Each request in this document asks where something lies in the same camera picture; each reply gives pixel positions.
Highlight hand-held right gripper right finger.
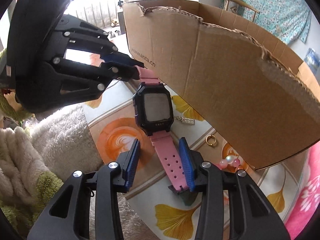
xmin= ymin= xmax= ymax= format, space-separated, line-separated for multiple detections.
xmin=179 ymin=137 xmax=292 ymax=240

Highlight green fuzzy cloth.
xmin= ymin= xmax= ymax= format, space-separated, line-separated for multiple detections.
xmin=0 ymin=172 xmax=66 ymax=233

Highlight silver abacus charm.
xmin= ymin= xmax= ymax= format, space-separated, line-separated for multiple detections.
xmin=175 ymin=116 xmax=196 ymax=125

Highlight pink strap smart watch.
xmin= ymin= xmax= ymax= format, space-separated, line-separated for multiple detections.
xmin=132 ymin=65 xmax=198 ymax=196

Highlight gold ring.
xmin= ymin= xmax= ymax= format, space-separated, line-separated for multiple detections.
xmin=205 ymin=135 xmax=219 ymax=146

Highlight white fluffy blanket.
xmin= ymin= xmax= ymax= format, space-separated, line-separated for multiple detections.
xmin=0 ymin=104 xmax=150 ymax=240

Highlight white panelled cabinet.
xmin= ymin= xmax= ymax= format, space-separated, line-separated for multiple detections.
xmin=66 ymin=0 xmax=123 ymax=29

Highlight pink floral blanket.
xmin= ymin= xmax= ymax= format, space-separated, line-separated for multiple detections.
xmin=282 ymin=142 xmax=320 ymax=240

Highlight pink bead bracelet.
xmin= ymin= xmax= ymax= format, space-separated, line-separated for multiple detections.
xmin=216 ymin=155 xmax=248 ymax=173

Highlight ginkgo print floor mat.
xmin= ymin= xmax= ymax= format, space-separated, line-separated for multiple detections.
xmin=82 ymin=79 xmax=312 ymax=240

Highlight teal floral cloth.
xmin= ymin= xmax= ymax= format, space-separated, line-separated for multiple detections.
xmin=222 ymin=0 xmax=312 ymax=45

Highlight blue packet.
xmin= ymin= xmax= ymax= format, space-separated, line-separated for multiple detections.
xmin=303 ymin=47 xmax=320 ymax=68

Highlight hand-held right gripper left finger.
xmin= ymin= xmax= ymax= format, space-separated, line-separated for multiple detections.
xmin=27 ymin=138 xmax=140 ymax=240

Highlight brown cardboard box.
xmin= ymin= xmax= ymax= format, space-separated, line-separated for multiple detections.
xmin=122 ymin=0 xmax=320 ymax=172

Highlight white shoes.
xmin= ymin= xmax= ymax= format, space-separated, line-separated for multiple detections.
xmin=103 ymin=29 xmax=121 ymax=38

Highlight wooden chair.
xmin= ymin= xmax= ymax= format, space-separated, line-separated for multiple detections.
xmin=224 ymin=0 xmax=260 ymax=23

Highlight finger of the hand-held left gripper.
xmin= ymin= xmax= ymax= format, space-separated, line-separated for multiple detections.
xmin=44 ymin=56 xmax=140 ymax=102
xmin=54 ymin=14 xmax=143 ymax=68

